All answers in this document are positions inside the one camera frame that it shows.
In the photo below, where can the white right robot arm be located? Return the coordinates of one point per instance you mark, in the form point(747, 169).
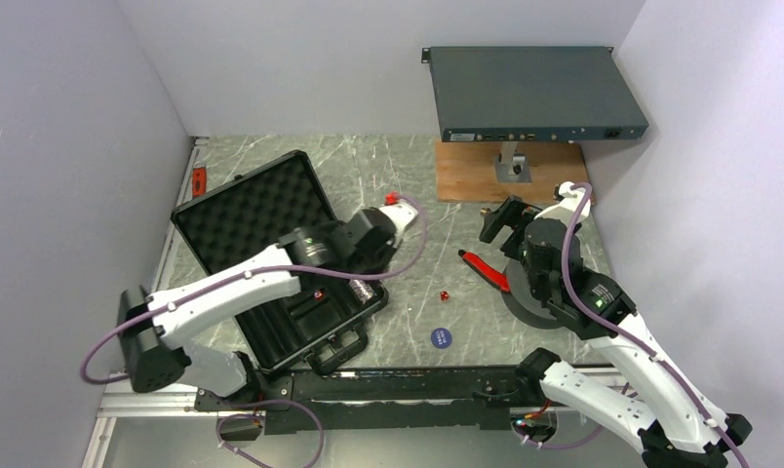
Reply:
point(666, 420)

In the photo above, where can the blue dealer button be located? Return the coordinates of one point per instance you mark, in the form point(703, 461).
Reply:
point(441, 338)

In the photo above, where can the wooden board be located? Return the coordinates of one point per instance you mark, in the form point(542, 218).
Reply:
point(465, 173)

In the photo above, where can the black poker set case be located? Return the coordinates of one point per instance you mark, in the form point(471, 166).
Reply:
point(239, 224)

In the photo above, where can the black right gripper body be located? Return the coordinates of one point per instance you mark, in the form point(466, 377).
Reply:
point(512, 246)

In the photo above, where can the grey rack mount unit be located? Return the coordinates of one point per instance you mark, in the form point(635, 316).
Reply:
point(531, 93)

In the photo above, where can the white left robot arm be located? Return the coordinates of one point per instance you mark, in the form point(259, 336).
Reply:
point(157, 333)

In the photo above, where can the blue tan poker chip stack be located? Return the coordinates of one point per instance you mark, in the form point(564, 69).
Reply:
point(362, 290)

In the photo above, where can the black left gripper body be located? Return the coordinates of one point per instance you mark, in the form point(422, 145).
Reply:
point(377, 263)

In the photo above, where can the grey metal stand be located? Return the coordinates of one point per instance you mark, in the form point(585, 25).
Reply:
point(510, 165)

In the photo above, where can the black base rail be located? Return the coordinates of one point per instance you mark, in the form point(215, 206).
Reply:
point(483, 397)

